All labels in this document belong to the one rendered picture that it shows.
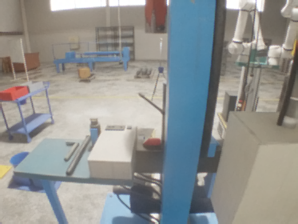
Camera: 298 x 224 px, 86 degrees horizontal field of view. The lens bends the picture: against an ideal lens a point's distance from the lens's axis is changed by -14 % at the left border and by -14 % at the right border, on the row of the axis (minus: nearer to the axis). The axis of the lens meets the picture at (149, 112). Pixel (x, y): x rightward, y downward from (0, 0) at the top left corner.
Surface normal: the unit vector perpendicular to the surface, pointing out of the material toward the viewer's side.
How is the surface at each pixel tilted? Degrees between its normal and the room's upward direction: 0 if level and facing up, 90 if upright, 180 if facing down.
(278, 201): 90
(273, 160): 90
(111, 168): 90
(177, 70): 90
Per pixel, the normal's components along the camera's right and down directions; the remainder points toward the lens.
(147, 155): -0.03, 0.39
